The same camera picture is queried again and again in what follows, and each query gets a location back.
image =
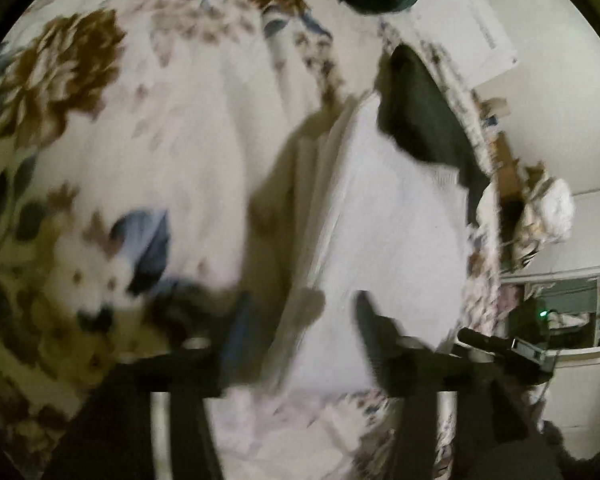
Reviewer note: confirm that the white knit sweater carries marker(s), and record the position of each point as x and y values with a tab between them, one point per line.
390	240

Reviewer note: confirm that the white wardrobe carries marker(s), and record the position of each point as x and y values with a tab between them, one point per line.
595	230

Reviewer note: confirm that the pile of white clothes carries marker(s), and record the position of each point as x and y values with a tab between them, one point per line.
552	205

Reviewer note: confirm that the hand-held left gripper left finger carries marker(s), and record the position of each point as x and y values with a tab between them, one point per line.
240	340

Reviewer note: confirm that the floral bed sheet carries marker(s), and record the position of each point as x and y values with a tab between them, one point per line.
155	135

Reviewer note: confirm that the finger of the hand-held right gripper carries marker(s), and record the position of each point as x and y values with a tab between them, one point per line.
482	341

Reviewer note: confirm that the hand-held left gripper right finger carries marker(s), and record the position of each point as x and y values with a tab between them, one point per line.
375	340

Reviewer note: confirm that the large cardboard box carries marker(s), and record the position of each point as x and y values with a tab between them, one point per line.
505	152

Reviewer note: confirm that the black folded garment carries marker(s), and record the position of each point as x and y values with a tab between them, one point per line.
420	110

